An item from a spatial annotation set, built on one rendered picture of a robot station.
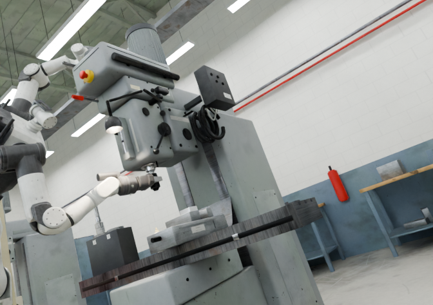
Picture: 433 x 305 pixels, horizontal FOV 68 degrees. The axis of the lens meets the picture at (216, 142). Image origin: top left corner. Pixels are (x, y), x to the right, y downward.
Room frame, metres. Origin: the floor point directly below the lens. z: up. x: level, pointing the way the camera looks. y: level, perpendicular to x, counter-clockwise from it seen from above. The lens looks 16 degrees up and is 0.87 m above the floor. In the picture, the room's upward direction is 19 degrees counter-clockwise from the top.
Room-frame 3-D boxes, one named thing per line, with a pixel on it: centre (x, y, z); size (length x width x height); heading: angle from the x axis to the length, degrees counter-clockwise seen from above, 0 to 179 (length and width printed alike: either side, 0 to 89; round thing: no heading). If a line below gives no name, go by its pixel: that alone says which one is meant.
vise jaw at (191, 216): (1.38, 0.25, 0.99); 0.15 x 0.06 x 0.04; 57
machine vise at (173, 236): (1.40, 0.23, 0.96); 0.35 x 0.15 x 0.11; 147
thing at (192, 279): (1.51, 0.35, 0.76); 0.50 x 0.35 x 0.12; 150
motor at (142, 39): (1.72, 0.22, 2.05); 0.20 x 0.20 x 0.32
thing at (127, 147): (1.41, 0.40, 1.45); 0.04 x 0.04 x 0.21; 60
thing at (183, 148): (1.67, 0.25, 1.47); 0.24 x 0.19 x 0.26; 60
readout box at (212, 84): (1.60, -0.09, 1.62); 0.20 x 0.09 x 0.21; 150
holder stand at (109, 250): (1.74, 0.71, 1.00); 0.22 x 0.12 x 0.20; 70
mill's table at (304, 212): (1.48, 0.31, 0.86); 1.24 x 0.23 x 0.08; 60
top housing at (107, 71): (1.52, 0.34, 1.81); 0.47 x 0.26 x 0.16; 150
